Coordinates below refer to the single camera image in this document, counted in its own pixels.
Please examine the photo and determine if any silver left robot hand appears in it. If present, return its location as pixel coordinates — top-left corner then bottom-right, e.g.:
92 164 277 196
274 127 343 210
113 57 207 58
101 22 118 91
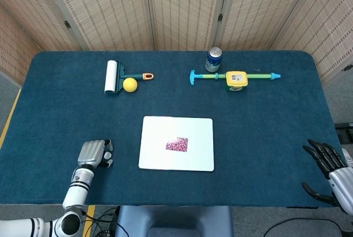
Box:
77 139 114 169

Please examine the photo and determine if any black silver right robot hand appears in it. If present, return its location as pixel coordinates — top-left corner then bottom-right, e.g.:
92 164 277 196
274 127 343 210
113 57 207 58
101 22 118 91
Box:
301 139 353 213

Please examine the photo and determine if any pink patterned small packet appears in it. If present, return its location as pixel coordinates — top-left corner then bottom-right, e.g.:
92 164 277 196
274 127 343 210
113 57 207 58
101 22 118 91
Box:
165 137 189 153

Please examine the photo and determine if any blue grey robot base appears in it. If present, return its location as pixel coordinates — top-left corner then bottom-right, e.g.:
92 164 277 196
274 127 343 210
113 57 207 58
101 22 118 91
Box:
114 205 234 237

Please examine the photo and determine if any white rectangular board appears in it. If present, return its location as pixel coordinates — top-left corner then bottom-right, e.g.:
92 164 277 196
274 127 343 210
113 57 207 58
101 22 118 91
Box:
138 115 215 173

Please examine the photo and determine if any black equipment box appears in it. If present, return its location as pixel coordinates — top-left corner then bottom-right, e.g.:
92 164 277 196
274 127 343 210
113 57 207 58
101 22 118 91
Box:
334 122 353 138

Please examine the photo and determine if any white lint roller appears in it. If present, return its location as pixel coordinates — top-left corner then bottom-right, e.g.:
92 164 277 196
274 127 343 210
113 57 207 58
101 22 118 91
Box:
104 60 155 96

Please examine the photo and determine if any yellow ball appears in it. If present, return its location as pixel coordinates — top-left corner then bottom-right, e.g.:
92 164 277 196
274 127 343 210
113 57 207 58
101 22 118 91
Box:
122 77 138 93

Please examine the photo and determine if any teal tablecloth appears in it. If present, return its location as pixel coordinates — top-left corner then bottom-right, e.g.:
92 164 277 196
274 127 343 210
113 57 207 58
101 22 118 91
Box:
0 50 345 207

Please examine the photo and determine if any green blue toy water pump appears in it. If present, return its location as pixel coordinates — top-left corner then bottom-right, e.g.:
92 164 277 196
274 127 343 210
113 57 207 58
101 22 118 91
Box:
189 69 282 86

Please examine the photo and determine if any green box yellow lid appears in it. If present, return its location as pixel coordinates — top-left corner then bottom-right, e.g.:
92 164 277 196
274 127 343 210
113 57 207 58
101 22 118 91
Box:
223 71 249 93

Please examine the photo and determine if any blue drink can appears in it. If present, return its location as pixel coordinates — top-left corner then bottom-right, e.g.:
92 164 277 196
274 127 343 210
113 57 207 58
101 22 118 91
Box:
205 47 223 73

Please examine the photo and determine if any woven folding screen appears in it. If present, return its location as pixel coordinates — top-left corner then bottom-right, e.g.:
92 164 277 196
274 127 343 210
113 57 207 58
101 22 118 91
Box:
0 0 353 86

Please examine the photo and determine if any black floor cable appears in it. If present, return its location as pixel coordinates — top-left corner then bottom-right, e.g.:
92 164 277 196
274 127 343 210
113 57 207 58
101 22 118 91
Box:
89 220 119 237
263 217 343 237

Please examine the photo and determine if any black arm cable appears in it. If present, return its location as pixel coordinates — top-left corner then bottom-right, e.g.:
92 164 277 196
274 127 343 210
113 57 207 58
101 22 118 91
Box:
81 206 120 224

